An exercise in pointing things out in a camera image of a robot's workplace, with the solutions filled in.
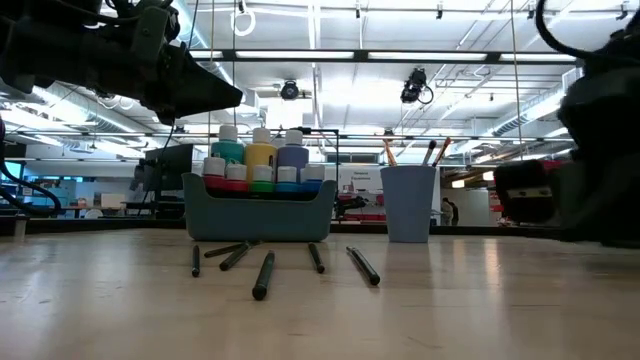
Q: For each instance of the large purple paint bottle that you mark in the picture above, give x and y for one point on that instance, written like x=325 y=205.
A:
x=293 y=155

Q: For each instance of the distant standing person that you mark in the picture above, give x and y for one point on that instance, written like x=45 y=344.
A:
x=446 y=212
x=454 y=214

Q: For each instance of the black frame beam with lights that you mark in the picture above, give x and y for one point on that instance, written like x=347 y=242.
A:
x=361 y=55

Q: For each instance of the white wall sign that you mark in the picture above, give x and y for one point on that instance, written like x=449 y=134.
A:
x=361 y=177

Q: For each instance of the black computer monitor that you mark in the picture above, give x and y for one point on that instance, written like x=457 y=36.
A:
x=172 y=167

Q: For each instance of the black and red machine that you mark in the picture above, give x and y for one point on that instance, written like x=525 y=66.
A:
x=352 y=202

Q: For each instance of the round black overhead camera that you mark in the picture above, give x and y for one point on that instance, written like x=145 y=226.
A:
x=289 y=90

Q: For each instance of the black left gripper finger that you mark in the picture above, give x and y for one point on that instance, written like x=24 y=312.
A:
x=205 y=82
x=195 y=106

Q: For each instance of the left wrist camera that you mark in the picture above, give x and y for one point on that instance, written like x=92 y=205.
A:
x=150 y=32

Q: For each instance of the small light blue paint bottle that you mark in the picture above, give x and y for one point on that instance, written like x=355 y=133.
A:
x=287 y=174

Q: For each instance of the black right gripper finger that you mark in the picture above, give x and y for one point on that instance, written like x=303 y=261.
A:
x=605 y=210
x=525 y=205

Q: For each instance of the small white post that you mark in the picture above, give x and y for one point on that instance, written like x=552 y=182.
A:
x=20 y=227

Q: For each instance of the grey-blue plastic cup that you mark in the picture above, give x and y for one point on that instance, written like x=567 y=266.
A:
x=407 y=210

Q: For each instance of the large yellow paint bottle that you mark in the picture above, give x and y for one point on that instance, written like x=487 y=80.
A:
x=260 y=152

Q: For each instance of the large teal paint bottle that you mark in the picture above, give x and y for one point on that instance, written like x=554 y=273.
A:
x=227 y=150

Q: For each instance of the grey-blue plastic caddy tray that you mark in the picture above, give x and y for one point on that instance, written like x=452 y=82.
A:
x=260 y=220

